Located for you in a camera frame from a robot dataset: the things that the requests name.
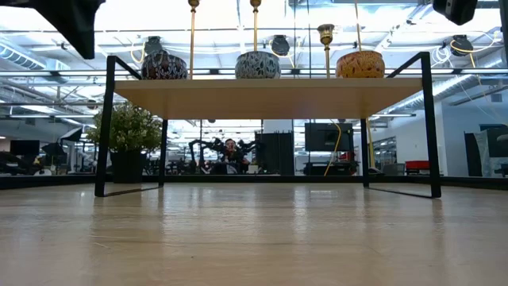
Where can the person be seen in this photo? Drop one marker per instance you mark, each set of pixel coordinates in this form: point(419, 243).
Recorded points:
point(230, 157)

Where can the black computer monitor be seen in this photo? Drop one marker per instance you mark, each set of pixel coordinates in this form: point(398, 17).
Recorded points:
point(496, 141)

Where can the green potted plant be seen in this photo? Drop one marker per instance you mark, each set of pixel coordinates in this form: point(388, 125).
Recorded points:
point(127, 129)

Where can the orange patterned candle tin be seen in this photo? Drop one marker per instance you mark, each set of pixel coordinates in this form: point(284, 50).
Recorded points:
point(360, 64)

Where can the wooden shelf riser black legs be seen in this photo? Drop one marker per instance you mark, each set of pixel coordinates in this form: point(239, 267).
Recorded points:
point(270, 97)

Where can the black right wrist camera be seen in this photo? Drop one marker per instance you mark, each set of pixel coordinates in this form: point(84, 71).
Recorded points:
point(456, 10)

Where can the black cabinet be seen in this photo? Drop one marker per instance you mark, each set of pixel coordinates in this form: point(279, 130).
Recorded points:
point(274, 153)

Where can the tall gold candlestick holder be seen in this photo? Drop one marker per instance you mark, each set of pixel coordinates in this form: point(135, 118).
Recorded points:
point(255, 24)
point(192, 39)

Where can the short gold candlestick holder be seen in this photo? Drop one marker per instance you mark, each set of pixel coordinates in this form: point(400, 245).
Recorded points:
point(326, 35)

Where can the small black background screen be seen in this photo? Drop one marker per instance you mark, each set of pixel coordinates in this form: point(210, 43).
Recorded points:
point(24, 147)

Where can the black studio softbox light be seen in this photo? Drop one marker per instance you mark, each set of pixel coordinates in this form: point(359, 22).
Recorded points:
point(65, 139)

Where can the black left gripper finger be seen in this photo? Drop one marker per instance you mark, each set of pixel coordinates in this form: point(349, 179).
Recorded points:
point(73, 20)

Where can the black wall screen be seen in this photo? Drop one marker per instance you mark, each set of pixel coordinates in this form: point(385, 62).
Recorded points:
point(327, 137)

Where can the red box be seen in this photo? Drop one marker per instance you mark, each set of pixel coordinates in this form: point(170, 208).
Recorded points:
point(416, 165)

